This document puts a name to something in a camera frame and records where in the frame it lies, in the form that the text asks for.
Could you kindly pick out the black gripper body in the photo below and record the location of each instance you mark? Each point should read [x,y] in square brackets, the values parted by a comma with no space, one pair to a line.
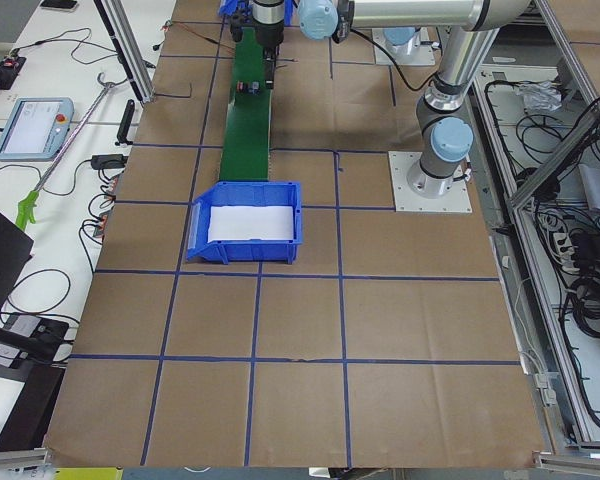
[268,33]

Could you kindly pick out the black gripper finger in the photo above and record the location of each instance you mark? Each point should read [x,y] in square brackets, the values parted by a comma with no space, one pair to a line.
[270,63]

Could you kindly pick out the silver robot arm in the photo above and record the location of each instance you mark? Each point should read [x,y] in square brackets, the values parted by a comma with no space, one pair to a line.
[475,25]

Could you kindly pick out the blue bin right side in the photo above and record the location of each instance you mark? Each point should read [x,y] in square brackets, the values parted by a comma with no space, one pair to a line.
[227,7]

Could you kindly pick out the blue bin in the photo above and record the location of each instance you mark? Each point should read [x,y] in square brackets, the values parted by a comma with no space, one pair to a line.
[247,221]
[227,7]

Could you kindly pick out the green conveyor belt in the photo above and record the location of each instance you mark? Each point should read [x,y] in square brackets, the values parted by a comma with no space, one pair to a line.
[246,148]

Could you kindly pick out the blue bin left side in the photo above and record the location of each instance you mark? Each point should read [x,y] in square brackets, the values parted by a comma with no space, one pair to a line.
[247,221]

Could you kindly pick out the teach pendant left table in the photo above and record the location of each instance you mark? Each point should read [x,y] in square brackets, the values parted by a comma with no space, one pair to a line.
[36,129]

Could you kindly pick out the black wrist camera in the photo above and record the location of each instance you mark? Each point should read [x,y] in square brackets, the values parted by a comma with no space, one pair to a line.
[237,22]

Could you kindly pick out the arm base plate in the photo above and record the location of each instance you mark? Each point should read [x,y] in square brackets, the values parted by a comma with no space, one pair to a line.
[407,46]
[415,192]

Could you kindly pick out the green handled reach grabber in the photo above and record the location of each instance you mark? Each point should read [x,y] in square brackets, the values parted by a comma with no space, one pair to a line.
[25,214]

